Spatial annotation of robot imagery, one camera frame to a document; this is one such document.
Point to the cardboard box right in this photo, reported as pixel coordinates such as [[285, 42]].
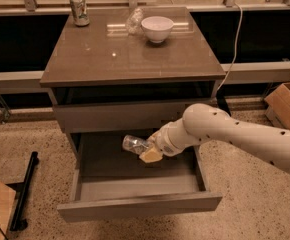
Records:
[[279, 103]]

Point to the silver redbull can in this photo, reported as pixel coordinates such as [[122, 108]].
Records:
[[135, 145]]

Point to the black bracket behind cabinet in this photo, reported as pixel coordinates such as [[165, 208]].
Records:
[[222, 104]]

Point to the white ceramic bowl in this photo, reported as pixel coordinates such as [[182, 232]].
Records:
[[157, 28]]

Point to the closed grey top drawer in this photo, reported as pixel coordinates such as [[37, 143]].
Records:
[[103, 117]]

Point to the open grey middle drawer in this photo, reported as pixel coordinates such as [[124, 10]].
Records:
[[111, 183]]

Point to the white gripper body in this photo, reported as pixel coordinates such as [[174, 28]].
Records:
[[164, 143]]

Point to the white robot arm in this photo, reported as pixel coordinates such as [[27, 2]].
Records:
[[201, 123]]

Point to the grey drawer cabinet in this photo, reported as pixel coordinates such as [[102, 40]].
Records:
[[103, 63]]

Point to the black metal bar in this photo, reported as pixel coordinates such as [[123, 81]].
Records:
[[22, 189]]

